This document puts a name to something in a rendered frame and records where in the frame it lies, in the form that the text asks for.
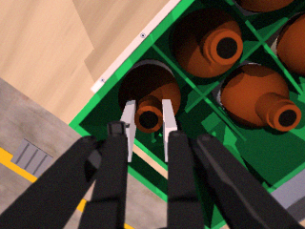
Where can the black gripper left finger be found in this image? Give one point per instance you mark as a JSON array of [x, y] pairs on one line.
[[52, 199]]

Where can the green bottle crate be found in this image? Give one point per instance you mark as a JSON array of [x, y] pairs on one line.
[[271, 156]]

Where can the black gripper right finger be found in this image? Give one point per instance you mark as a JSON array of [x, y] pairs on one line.
[[239, 197]]

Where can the dark grey rectangular tray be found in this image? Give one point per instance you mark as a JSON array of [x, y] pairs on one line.
[[291, 195]]

